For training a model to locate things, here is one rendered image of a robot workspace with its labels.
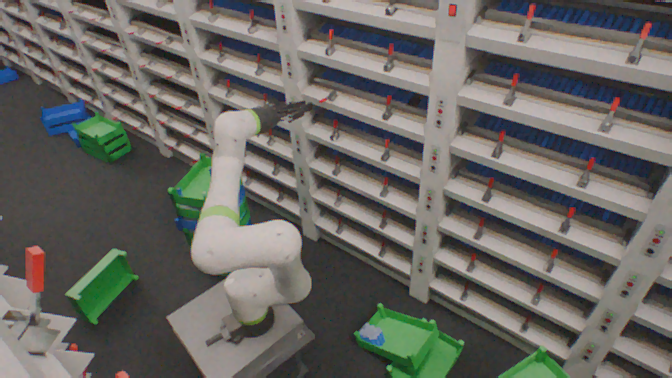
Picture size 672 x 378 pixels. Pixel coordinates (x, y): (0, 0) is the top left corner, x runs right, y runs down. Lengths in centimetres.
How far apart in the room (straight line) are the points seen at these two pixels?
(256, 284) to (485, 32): 106
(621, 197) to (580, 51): 45
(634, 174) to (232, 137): 121
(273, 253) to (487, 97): 81
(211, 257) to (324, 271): 125
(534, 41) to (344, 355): 144
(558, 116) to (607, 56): 20
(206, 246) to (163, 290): 132
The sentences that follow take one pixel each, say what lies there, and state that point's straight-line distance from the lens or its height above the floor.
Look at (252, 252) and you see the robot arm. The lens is 114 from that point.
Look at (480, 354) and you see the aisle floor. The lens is 212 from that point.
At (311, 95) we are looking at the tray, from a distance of 189.
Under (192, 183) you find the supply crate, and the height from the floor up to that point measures 48.
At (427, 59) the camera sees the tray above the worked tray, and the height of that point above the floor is 117.
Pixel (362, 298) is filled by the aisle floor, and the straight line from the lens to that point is 222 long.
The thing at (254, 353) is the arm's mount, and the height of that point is 37.
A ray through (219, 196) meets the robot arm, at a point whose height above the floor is 98.
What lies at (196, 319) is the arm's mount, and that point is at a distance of 181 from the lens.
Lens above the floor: 178
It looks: 39 degrees down
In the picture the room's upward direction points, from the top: 3 degrees counter-clockwise
